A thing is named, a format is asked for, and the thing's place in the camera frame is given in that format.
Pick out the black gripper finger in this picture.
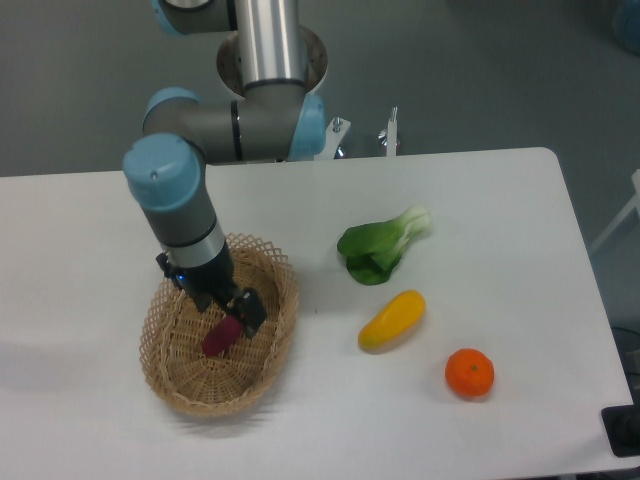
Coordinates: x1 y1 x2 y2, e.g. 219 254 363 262
228 287 267 339

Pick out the purple sweet potato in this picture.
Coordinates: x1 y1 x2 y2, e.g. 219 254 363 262
202 315 243 357

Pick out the woven wicker basket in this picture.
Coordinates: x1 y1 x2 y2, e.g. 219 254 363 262
139 233 299 417

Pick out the orange tangerine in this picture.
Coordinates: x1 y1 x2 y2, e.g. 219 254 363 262
444 348 495 398

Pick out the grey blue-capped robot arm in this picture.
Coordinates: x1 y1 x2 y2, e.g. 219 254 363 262
123 1 326 336

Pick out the green bok choy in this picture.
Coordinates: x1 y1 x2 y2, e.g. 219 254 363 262
336 205 432 286

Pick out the black box at table edge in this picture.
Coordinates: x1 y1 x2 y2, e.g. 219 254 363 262
601 405 639 458

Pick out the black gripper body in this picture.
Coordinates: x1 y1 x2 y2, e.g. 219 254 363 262
156 245 242 314

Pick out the yellow mango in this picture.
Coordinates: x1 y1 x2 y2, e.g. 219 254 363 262
357 290 426 352

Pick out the white table leg frame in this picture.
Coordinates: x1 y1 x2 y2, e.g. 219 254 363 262
588 170 640 257

